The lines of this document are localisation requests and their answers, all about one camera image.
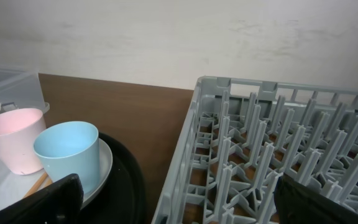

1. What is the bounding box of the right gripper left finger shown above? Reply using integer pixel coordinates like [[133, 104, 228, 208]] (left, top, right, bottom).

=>
[[0, 174, 84, 224]]

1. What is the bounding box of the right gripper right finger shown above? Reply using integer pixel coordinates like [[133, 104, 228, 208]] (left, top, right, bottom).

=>
[[274, 175, 358, 224]]

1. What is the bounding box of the pink cup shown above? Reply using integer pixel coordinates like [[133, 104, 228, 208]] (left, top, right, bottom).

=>
[[0, 108, 46, 175]]

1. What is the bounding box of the grey dishwasher rack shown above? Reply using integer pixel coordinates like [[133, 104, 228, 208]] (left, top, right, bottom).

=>
[[152, 77, 358, 223]]

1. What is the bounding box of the right wooden chopstick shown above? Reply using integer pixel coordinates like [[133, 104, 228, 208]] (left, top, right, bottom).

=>
[[44, 177, 53, 187]]

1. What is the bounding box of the wooden chopstick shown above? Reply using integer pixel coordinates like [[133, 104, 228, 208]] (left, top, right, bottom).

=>
[[44, 177, 53, 187], [23, 172, 48, 198]]

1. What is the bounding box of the left wooden chopstick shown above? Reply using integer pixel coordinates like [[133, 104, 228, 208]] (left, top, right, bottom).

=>
[[23, 172, 48, 198]]

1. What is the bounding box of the blue cup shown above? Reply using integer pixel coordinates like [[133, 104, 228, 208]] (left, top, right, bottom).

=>
[[34, 121, 100, 193]]

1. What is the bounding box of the round black tray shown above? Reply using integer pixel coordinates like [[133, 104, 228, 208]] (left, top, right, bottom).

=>
[[78, 133, 147, 224]]

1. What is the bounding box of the light grey plate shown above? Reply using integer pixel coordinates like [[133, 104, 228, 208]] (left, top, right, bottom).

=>
[[0, 139, 113, 210]]

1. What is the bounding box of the clear plastic bin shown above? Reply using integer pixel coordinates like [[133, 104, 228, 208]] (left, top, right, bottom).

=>
[[0, 66, 50, 113]]

